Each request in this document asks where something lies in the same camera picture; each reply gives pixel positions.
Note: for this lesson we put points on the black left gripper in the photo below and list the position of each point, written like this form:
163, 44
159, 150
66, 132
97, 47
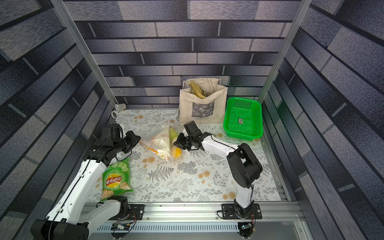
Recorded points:
135, 139

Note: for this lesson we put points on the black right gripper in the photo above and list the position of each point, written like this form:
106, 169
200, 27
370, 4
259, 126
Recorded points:
183, 141

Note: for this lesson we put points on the clear orange zip-top bag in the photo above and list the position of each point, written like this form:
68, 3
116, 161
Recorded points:
147, 142

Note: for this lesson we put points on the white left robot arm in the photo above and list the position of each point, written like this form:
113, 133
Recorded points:
64, 221

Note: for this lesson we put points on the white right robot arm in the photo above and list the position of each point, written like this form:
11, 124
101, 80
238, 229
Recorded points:
244, 165

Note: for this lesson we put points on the pale yellow pear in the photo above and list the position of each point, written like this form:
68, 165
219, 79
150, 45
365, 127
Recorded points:
162, 141

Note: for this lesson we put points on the green Lays chips bag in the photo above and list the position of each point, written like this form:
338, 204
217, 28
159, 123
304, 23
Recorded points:
117, 179

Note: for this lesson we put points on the beige Monet tote bag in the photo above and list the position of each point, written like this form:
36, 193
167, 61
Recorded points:
210, 110

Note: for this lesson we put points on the banana in tote bag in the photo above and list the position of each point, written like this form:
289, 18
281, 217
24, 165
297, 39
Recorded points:
197, 90

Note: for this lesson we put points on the yellow orange toy fruit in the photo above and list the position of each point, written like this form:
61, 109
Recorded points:
176, 152

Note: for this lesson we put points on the green toy fruit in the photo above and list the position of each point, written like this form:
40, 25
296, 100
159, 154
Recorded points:
173, 135

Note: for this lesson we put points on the white tape roll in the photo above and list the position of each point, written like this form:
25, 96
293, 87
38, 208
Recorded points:
114, 114

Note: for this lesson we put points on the floral patterned table mat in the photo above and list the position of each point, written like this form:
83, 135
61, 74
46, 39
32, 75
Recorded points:
196, 176

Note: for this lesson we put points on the green plastic basket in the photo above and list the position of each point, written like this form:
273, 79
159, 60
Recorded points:
251, 113

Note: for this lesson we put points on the left circuit board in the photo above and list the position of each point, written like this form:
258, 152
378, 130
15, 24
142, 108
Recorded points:
122, 226

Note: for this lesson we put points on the circuit board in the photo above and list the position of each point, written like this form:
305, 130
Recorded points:
122, 226
245, 230

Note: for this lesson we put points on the right circuit board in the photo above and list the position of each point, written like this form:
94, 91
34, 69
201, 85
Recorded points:
245, 230

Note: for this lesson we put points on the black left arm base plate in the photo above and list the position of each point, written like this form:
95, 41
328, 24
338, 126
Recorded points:
130, 212

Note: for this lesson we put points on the aluminium front rail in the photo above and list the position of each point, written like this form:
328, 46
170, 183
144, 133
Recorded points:
208, 216

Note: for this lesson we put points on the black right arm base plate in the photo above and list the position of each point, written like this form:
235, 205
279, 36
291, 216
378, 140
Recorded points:
233, 211

